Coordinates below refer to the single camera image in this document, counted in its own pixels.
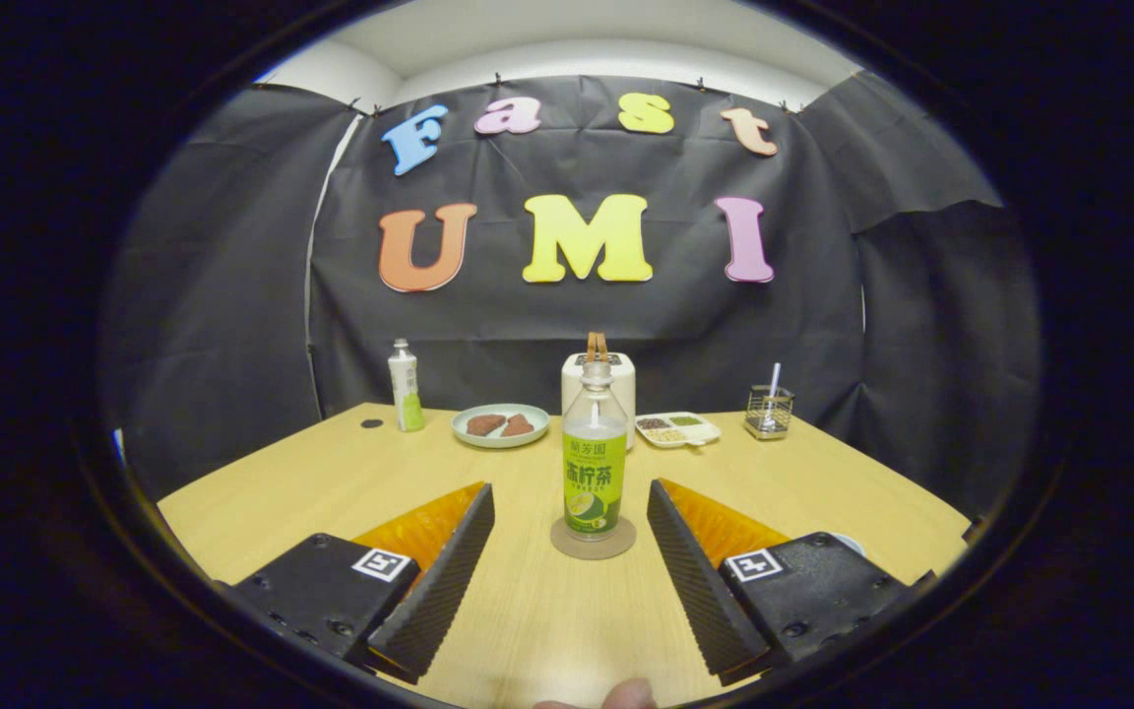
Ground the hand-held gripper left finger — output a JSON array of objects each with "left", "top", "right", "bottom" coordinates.
[{"left": 227, "top": 483, "right": 496, "bottom": 685}]

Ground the white divided condiment tray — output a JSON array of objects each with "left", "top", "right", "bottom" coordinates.
[{"left": 634, "top": 412, "right": 723, "bottom": 449}]

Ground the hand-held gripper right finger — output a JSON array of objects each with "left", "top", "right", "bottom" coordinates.
[{"left": 648, "top": 480, "right": 937, "bottom": 687}]

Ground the wire mesh holder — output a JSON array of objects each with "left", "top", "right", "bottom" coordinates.
[{"left": 744, "top": 385, "right": 795, "bottom": 440}]

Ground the small white green bottle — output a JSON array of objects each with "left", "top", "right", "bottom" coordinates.
[{"left": 388, "top": 339, "right": 426, "bottom": 433}]

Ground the green label juice bottle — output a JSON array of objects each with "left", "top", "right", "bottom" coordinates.
[{"left": 561, "top": 360, "right": 628, "bottom": 543}]

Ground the white toaster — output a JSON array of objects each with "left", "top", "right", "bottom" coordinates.
[{"left": 561, "top": 352, "right": 637, "bottom": 451}]

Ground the wooden table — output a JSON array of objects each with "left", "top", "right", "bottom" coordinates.
[{"left": 156, "top": 402, "right": 972, "bottom": 709}]

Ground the pale green plate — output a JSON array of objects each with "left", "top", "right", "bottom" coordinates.
[{"left": 451, "top": 403, "right": 551, "bottom": 450}]

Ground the round brown coaster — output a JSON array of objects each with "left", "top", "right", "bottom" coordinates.
[{"left": 549, "top": 514, "right": 638, "bottom": 561}]

